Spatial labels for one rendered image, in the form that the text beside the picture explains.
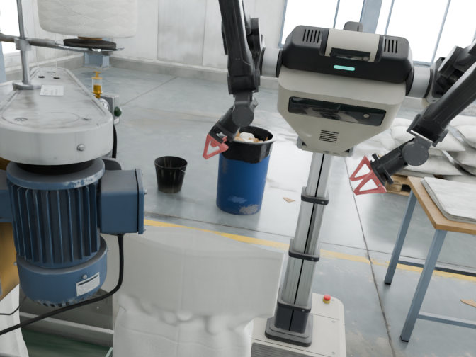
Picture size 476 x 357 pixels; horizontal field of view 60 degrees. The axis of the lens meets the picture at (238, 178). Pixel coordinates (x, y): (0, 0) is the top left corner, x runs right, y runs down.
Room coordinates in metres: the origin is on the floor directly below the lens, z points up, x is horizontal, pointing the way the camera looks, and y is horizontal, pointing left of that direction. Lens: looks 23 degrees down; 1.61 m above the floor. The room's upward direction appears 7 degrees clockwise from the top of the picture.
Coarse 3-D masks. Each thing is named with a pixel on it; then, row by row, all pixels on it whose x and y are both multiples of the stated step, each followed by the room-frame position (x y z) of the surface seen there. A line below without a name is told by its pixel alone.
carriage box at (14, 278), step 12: (0, 168) 0.68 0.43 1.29; (0, 228) 0.66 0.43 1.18; (0, 240) 0.65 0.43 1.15; (12, 240) 0.68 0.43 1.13; (0, 252) 0.65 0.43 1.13; (12, 252) 0.68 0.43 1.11; (0, 264) 0.64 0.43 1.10; (12, 264) 0.68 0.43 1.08; (0, 276) 0.63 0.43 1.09; (12, 276) 0.67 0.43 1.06; (12, 288) 0.67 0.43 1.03; (0, 300) 0.63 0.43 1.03
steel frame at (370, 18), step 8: (368, 0) 8.30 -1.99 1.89; (376, 0) 8.29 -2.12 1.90; (368, 8) 8.30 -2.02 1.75; (376, 8) 8.28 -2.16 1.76; (360, 16) 8.70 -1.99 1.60; (368, 16) 8.29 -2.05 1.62; (376, 16) 8.28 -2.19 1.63; (368, 24) 8.29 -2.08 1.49; (376, 24) 8.28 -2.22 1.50; (368, 32) 8.29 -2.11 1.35; (0, 48) 5.93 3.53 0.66; (0, 56) 5.91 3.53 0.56; (88, 56) 9.09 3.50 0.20; (96, 56) 9.08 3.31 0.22; (104, 56) 9.00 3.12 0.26; (0, 64) 5.89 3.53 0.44; (88, 64) 8.93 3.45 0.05; (96, 64) 9.05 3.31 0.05; (104, 64) 8.98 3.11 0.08; (0, 72) 5.87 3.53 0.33; (0, 80) 5.85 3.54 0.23
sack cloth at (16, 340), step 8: (16, 288) 1.03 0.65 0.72; (8, 296) 0.98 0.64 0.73; (16, 296) 1.03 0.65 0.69; (0, 304) 0.95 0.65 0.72; (8, 304) 0.98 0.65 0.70; (16, 304) 1.03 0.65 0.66; (0, 312) 0.95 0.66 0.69; (8, 312) 0.98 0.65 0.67; (16, 312) 1.03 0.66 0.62; (0, 320) 0.95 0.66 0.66; (8, 320) 0.98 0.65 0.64; (16, 320) 1.03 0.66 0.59; (0, 328) 0.94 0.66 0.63; (0, 336) 0.94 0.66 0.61; (8, 336) 0.97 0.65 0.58; (16, 336) 0.99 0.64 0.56; (0, 344) 0.94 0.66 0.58; (8, 344) 0.96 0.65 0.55; (16, 344) 0.99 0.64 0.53; (24, 344) 1.05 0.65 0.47; (8, 352) 0.95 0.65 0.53; (16, 352) 0.98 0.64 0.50; (24, 352) 1.03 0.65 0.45
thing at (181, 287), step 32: (128, 256) 0.90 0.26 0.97; (160, 256) 0.87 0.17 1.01; (192, 256) 0.85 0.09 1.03; (224, 256) 0.86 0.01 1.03; (256, 256) 0.88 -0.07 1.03; (128, 288) 0.90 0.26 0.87; (160, 288) 0.87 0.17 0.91; (192, 288) 0.85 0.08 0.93; (224, 288) 0.87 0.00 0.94; (256, 288) 0.88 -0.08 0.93; (128, 320) 0.87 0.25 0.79; (160, 320) 0.86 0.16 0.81; (192, 320) 0.86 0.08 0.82; (224, 320) 0.86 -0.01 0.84; (128, 352) 0.86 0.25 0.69; (160, 352) 0.85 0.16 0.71; (192, 352) 0.84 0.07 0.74; (224, 352) 0.84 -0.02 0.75
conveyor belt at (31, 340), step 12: (24, 336) 1.16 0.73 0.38; (36, 336) 1.17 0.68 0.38; (48, 336) 1.18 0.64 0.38; (36, 348) 1.12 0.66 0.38; (48, 348) 1.12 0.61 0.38; (60, 348) 1.13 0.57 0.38; (72, 348) 1.13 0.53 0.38; (84, 348) 1.14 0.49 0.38; (96, 348) 1.15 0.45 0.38; (108, 348) 1.15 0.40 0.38
